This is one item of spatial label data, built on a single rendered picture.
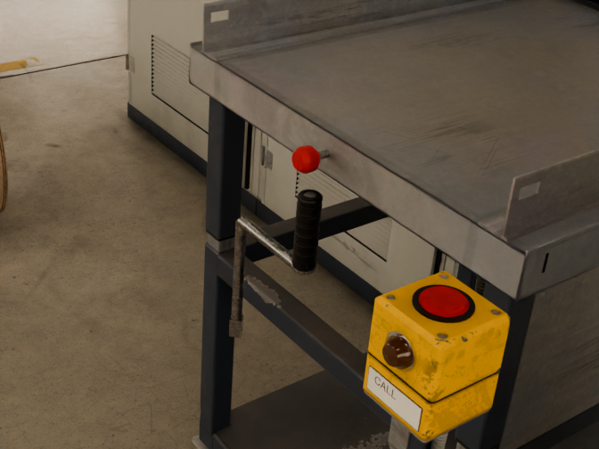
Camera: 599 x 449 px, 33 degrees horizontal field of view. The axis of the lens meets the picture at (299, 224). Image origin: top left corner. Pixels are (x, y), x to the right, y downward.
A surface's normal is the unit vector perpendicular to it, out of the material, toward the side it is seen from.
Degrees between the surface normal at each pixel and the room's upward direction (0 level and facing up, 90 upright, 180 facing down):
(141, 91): 90
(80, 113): 0
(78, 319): 0
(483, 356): 90
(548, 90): 0
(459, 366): 91
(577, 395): 90
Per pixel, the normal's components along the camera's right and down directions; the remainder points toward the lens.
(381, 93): 0.07, -0.86
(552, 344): 0.60, 0.44
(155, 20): -0.80, 0.26
